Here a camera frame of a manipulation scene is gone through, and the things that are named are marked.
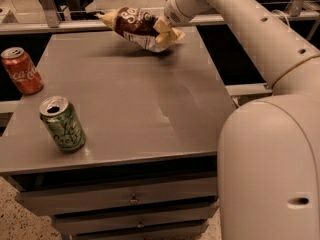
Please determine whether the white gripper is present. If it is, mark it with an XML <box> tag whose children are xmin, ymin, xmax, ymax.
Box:
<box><xmin>153</xmin><ymin>0</ymin><xmax>212</xmax><ymax>47</ymax></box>

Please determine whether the brown chip bag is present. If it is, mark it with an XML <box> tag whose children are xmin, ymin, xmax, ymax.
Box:
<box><xmin>97</xmin><ymin>7</ymin><xmax>170</xmax><ymax>53</ymax></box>

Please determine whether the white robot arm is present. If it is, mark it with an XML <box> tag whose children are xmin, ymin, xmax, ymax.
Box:
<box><xmin>164</xmin><ymin>0</ymin><xmax>320</xmax><ymax>240</ymax></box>

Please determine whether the green soda can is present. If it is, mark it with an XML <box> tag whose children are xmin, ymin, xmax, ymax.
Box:
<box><xmin>39</xmin><ymin>96</ymin><xmax>86</xmax><ymax>152</ymax></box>

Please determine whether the red coke can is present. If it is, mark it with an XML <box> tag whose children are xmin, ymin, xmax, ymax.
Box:
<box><xmin>1</xmin><ymin>47</ymin><xmax>44</xmax><ymax>95</ymax></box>

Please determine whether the grey drawer cabinet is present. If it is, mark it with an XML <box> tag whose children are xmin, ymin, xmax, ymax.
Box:
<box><xmin>0</xmin><ymin>26</ymin><xmax>238</xmax><ymax>240</ymax></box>

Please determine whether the bottom drawer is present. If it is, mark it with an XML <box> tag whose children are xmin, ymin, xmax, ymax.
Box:
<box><xmin>69</xmin><ymin>221</ymin><xmax>210</xmax><ymax>240</ymax></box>

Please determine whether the drawer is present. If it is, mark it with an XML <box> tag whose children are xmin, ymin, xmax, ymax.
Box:
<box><xmin>69</xmin><ymin>221</ymin><xmax>210</xmax><ymax>240</ymax></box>
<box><xmin>53</xmin><ymin>202</ymin><xmax>217</xmax><ymax>235</ymax></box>
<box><xmin>16</xmin><ymin>176</ymin><xmax>217</xmax><ymax>216</ymax></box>

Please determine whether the top drawer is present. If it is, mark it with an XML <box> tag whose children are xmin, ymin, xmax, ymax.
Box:
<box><xmin>16</xmin><ymin>176</ymin><xmax>217</xmax><ymax>216</ymax></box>

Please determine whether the middle drawer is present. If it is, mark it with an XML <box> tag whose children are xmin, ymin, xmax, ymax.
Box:
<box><xmin>53</xmin><ymin>202</ymin><xmax>217</xmax><ymax>235</ymax></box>

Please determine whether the metal window rail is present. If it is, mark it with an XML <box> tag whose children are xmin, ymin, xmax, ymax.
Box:
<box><xmin>0</xmin><ymin>10</ymin><xmax>319</xmax><ymax>36</ymax></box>

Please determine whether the white cable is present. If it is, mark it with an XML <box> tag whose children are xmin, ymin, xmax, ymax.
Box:
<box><xmin>272</xmin><ymin>9</ymin><xmax>292</xmax><ymax>30</ymax></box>

